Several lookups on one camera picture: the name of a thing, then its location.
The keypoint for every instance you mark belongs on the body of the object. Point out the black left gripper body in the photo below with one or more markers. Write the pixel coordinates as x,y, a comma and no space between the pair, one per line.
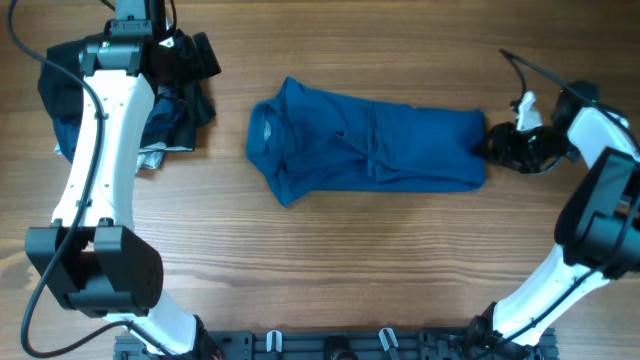
185,61

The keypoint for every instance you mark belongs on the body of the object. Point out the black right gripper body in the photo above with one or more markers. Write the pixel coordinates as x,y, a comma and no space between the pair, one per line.
529,149

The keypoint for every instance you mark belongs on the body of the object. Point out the blue polo shirt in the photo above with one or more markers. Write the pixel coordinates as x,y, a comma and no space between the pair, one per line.
305,139

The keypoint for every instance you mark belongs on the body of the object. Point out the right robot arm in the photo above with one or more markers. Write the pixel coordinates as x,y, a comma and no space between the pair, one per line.
597,232

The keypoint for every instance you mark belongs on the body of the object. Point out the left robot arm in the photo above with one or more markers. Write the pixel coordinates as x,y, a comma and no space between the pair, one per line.
89,257

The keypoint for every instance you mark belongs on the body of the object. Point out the black bottom folded garment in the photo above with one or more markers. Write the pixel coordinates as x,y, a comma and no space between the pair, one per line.
176,116

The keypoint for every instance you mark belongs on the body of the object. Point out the black folded garment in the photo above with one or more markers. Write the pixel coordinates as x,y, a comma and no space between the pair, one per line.
176,116
62,97

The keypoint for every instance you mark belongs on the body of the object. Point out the navy folded garment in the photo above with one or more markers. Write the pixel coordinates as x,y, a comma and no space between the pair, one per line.
67,135

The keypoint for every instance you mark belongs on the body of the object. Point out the light grey folded garment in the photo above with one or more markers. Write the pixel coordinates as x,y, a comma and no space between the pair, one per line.
149,157

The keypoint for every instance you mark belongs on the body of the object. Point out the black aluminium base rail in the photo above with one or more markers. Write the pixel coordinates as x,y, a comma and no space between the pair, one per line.
428,344

